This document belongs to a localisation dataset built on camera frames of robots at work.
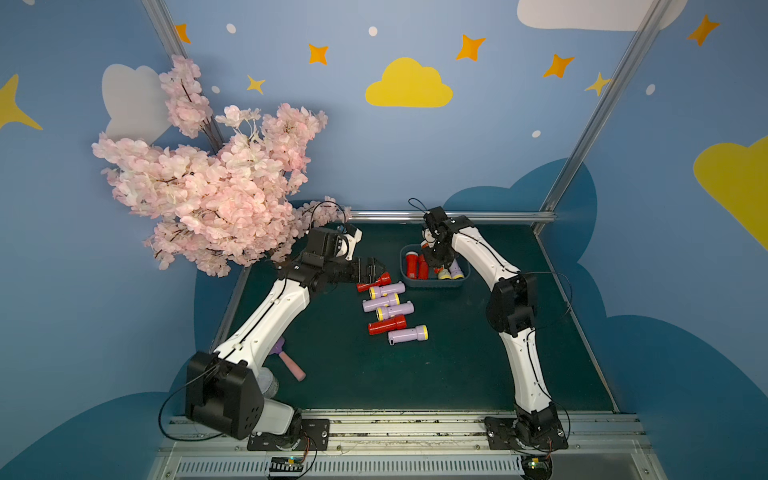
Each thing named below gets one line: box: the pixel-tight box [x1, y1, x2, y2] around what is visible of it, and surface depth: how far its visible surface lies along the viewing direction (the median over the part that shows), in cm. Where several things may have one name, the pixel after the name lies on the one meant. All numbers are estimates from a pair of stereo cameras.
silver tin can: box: [257, 368, 279, 398], surface depth 79 cm
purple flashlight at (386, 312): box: [376, 301, 415, 321], surface depth 97 cm
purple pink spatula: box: [270, 336, 306, 381], surface depth 86 cm
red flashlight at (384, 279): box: [356, 272, 393, 292], surface depth 103 cm
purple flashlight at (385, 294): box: [363, 282, 406, 304], surface depth 100 cm
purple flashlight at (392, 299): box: [362, 292, 401, 312], surface depth 98 cm
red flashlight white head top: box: [405, 251, 419, 280], surface depth 110 cm
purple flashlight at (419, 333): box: [388, 324, 429, 345], surface depth 91 cm
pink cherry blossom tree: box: [92, 55, 351, 277], surface depth 63 cm
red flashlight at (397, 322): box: [368, 315, 408, 336], surface depth 93 cm
